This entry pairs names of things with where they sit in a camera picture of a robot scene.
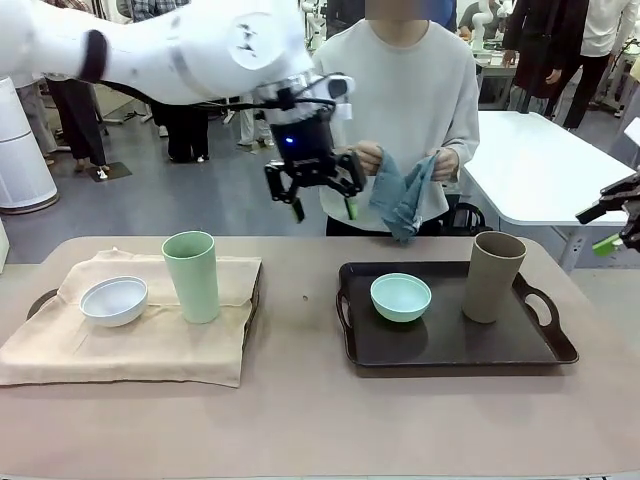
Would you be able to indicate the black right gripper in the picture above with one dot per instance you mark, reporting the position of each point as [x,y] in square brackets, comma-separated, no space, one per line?
[632,205]

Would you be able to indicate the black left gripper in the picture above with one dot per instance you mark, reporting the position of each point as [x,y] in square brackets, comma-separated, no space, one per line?
[302,145]

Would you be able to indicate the teal cloth mat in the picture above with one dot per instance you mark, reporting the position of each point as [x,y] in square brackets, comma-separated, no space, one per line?
[400,205]

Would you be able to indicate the mint green tall cup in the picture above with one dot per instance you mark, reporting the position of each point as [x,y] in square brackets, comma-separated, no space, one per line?
[196,287]

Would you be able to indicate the beige pink cloth mat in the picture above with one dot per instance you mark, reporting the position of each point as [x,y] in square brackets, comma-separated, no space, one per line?
[150,345]

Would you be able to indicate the white bowl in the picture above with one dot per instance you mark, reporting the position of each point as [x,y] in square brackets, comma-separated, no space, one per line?
[114,302]

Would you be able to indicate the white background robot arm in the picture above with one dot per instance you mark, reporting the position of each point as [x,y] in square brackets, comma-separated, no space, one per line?
[482,20]

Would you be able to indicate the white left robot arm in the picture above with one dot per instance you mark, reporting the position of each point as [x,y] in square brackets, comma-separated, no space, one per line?
[175,50]

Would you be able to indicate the dark brown serving tray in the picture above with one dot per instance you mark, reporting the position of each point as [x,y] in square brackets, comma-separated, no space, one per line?
[450,345]
[254,300]

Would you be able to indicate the person's right hand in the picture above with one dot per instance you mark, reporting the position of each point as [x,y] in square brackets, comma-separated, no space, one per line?
[370,155]

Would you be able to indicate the person's left hand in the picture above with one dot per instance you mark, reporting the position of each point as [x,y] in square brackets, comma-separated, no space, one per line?
[446,165]

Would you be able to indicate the white side table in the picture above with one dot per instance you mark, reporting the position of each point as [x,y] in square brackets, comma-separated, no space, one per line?
[540,165]

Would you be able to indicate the person in light sweatshirt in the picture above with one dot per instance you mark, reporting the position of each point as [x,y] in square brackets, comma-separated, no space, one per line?
[400,90]

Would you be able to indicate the bystander in black trousers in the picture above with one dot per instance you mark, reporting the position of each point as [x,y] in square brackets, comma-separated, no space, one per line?
[187,132]

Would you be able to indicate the brown tall cup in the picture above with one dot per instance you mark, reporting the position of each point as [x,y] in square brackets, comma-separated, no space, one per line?
[492,290]

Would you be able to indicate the black chair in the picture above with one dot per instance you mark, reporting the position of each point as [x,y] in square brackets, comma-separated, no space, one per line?
[470,220]

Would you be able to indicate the mint green bowl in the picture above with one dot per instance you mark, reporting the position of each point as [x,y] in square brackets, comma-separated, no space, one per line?
[401,300]

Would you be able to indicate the bystander in white shirt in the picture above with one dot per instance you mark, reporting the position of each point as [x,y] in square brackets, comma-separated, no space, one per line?
[597,50]

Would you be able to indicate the bystander in dark coat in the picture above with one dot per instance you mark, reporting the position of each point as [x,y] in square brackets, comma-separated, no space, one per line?
[540,45]

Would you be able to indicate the black floor plate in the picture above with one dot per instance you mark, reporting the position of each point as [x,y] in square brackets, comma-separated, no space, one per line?
[112,170]

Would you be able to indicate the white air purifier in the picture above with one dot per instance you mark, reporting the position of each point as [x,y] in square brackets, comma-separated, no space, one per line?
[20,160]

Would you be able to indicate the white box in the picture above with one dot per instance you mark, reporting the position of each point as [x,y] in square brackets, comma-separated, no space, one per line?
[2,250]

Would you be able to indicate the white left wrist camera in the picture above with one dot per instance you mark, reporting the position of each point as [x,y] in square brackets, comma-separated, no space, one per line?
[340,92]

